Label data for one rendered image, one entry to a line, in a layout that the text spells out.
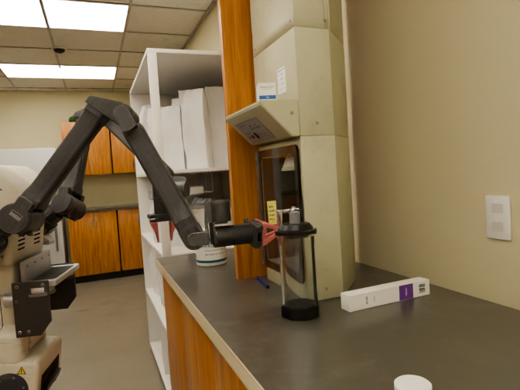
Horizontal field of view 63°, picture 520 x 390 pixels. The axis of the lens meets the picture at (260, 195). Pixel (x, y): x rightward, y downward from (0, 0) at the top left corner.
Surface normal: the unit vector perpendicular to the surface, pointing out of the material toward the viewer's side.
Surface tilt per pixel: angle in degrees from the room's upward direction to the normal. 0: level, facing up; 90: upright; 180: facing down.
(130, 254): 90
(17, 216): 85
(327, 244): 90
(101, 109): 85
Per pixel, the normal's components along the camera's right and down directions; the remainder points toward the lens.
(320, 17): 0.44, 0.02
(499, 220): -0.93, 0.08
